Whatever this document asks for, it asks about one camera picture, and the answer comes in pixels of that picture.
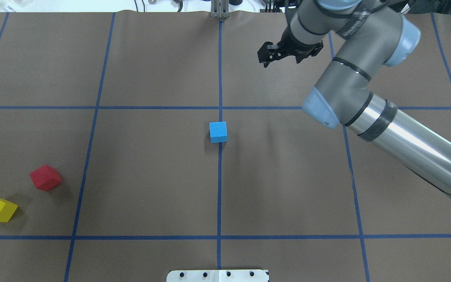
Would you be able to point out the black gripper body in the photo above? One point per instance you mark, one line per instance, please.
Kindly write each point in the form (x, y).
(291, 49)

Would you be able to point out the blue cube block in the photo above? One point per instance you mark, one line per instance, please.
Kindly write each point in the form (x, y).
(218, 132)

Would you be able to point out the red cube block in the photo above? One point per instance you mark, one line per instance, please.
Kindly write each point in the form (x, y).
(45, 178)

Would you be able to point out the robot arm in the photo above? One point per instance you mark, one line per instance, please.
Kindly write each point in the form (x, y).
(374, 35)

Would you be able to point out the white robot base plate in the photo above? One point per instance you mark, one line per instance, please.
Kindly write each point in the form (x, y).
(219, 275)

